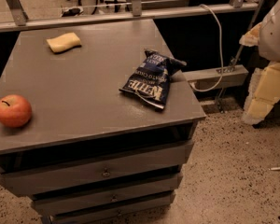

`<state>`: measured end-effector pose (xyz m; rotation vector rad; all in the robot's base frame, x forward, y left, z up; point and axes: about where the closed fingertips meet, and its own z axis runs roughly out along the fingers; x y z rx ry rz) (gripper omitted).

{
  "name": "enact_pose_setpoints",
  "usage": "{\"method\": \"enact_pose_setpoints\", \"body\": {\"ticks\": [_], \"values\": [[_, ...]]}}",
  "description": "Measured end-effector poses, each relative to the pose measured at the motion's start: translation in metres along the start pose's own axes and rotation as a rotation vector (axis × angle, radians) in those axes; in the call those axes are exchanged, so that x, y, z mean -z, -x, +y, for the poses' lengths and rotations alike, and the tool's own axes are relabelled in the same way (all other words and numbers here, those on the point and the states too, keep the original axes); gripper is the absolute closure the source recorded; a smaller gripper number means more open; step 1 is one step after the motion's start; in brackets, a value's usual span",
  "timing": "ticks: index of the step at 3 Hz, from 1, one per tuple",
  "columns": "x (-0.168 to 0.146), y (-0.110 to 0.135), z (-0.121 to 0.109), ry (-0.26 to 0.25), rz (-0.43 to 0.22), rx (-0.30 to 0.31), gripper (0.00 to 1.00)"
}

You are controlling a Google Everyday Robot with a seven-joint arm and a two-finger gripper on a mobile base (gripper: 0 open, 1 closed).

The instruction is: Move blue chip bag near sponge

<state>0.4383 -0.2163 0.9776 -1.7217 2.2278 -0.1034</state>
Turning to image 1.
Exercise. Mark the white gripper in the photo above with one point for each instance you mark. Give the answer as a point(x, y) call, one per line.
point(275, 36)

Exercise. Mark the bottom grey drawer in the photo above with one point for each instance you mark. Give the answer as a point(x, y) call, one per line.
point(106, 211)

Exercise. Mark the red apple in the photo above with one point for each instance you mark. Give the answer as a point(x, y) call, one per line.
point(15, 111)

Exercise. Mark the top grey drawer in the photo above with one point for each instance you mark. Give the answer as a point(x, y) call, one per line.
point(72, 174)

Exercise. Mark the grey metal floor block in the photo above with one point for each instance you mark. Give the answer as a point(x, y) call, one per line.
point(216, 78)

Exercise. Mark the grey drawer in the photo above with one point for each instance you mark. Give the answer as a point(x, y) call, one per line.
point(106, 211)
point(106, 192)
point(72, 174)

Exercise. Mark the middle grey drawer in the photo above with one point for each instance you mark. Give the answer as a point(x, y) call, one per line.
point(106, 192)

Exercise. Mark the grey metal railing beam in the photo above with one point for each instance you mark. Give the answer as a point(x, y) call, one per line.
point(22, 23)

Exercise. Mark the yellow sponge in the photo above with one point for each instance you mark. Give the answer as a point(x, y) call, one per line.
point(64, 42)

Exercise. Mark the blue Kettle chip bag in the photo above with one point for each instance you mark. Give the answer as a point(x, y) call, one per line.
point(152, 78)

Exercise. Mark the grey drawer cabinet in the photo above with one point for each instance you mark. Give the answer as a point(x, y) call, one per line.
point(78, 111)

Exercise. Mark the white stick on floor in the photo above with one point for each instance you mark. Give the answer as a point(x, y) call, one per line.
point(279, 168)

